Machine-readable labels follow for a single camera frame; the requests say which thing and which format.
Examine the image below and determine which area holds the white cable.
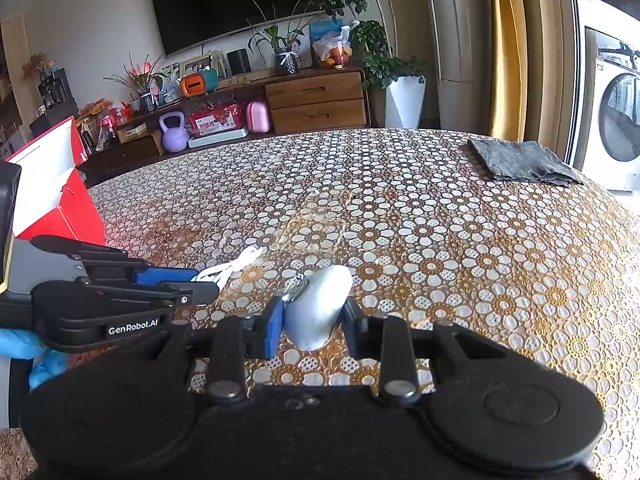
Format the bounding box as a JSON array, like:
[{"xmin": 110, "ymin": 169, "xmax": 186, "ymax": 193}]
[{"xmin": 192, "ymin": 245, "xmax": 267, "ymax": 291}]

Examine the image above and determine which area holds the picture frame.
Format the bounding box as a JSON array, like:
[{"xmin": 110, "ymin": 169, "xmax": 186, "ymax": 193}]
[{"xmin": 180, "ymin": 51, "xmax": 221, "ymax": 77}]

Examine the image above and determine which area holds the black side cabinet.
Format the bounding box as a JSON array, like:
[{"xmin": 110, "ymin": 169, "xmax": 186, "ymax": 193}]
[{"xmin": 30, "ymin": 68, "xmax": 78, "ymax": 138}]

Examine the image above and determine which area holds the white planter with tree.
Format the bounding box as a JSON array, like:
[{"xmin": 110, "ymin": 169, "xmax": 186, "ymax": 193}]
[{"xmin": 314, "ymin": 0, "xmax": 426, "ymax": 128}]

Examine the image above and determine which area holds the red gift box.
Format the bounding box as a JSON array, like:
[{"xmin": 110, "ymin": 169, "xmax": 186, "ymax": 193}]
[{"xmin": 188, "ymin": 101, "xmax": 245, "ymax": 138}]

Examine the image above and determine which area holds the white front-load washing machine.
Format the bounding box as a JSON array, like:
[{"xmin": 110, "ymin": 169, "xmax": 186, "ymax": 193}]
[{"xmin": 573, "ymin": 0, "xmax": 639, "ymax": 194}]

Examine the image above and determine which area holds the red cardboard box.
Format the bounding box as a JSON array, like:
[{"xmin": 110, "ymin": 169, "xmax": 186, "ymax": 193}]
[{"xmin": 8, "ymin": 117, "xmax": 105, "ymax": 245}]

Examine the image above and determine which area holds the purple kettlebell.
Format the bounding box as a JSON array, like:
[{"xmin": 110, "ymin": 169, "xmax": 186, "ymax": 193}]
[{"xmin": 158, "ymin": 112, "xmax": 190, "ymax": 153}]

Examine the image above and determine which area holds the black speaker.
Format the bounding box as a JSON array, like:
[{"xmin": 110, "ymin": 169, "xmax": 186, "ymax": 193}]
[{"xmin": 227, "ymin": 49, "xmax": 252, "ymax": 76}]

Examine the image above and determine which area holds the wooden tv cabinet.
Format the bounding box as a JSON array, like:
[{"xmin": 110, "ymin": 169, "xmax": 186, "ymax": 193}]
[{"xmin": 79, "ymin": 67, "xmax": 371, "ymax": 186}]

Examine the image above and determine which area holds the left blue gloved hand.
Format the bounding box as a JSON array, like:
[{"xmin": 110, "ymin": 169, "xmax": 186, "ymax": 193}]
[{"xmin": 0, "ymin": 328, "xmax": 70, "ymax": 390}]

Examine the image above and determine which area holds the grey folded cloth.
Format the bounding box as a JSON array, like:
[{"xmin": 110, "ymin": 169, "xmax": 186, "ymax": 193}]
[{"xmin": 468, "ymin": 139, "xmax": 582, "ymax": 186}]

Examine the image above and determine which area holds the bag of fruit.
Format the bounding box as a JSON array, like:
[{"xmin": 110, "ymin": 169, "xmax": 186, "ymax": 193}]
[{"xmin": 309, "ymin": 18, "xmax": 352, "ymax": 70}]

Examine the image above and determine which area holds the pink flower vase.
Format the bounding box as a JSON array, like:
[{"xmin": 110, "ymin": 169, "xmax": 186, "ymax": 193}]
[{"xmin": 104, "ymin": 55, "xmax": 164, "ymax": 113}]

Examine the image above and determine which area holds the yellow curtain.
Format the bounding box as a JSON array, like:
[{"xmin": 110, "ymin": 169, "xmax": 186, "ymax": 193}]
[{"xmin": 489, "ymin": 0, "xmax": 528, "ymax": 142}]

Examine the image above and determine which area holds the pink small case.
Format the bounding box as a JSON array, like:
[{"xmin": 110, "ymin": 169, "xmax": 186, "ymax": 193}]
[{"xmin": 245, "ymin": 100, "xmax": 271, "ymax": 133}]

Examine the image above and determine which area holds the potted orchid plant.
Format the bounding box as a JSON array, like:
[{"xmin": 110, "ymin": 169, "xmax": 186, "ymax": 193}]
[{"xmin": 247, "ymin": 1, "xmax": 316, "ymax": 76}]

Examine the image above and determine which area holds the orange radio box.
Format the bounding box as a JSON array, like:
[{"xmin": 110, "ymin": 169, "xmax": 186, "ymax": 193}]
[{"xmin": 180, "ymin": 70, "xmax": 218, "ymax": 99}]

